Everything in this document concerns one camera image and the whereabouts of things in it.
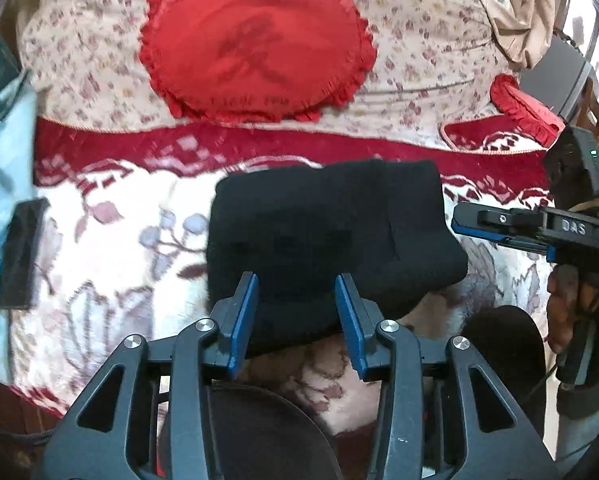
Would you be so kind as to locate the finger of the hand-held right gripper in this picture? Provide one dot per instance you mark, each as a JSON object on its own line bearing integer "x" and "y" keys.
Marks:
{"x": 527, "y": 246}
{"x": 494, "y": 220}

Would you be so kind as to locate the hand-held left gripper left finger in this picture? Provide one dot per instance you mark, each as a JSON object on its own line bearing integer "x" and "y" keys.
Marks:
{"x": 239, "y": 335}

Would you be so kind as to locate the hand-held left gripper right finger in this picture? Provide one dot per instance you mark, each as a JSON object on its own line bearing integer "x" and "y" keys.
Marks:
{"x": 352, "y": 335}

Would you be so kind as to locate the black pants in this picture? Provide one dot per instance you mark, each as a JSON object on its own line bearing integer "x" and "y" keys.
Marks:
{"x": 304, "y": 225}

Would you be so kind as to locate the person's right hand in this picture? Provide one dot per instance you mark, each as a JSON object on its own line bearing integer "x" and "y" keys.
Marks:
{"x": 562, "y": 310}

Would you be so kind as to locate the person's right leg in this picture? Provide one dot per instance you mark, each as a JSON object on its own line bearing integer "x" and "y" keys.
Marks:
{"x": 504, "y": 350}

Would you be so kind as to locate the dark grey panel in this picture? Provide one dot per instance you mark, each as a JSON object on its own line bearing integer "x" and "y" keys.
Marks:
{"x": 559, "y": 75}

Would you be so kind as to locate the red and white plush blanket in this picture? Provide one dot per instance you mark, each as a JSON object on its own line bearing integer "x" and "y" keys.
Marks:
{"x": 129, "y": 260}

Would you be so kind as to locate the beige cloth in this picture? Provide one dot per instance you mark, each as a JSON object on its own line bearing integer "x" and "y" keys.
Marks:
{"x": 524, "y": 10}

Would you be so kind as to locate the black phone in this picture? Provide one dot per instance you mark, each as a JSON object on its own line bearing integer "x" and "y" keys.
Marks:
{"x": 21, "y": 255}

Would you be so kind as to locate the red heart-shaped ruffled pillow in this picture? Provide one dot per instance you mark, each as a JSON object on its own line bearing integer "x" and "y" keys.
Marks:
{"x": 254, "y": 45}

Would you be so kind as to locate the floral quilt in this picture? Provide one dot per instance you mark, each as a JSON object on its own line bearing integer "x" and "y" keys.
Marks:
{"x": 104, "y": 60}

